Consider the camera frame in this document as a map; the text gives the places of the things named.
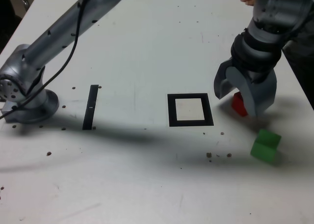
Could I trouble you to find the red cube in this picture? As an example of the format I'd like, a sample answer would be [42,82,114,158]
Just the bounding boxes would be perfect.
[231,91,249,117]

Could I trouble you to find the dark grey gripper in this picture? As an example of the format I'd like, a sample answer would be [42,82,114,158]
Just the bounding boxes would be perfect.
[213,59,278,118]

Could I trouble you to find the person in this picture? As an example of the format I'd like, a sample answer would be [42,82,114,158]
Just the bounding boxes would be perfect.
[282,10,314,97]

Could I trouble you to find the black tape strip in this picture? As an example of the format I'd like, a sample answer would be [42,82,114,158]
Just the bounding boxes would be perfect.
[82,84,99,131]

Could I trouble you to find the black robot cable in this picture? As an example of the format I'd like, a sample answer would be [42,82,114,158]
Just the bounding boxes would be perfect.
[0,0,94,120]

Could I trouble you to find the black tape square outline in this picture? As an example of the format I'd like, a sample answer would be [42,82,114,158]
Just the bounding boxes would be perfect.
[167,93,214,127]

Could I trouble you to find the green cube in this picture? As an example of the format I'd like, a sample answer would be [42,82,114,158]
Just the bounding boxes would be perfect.
[250,129,282,164]

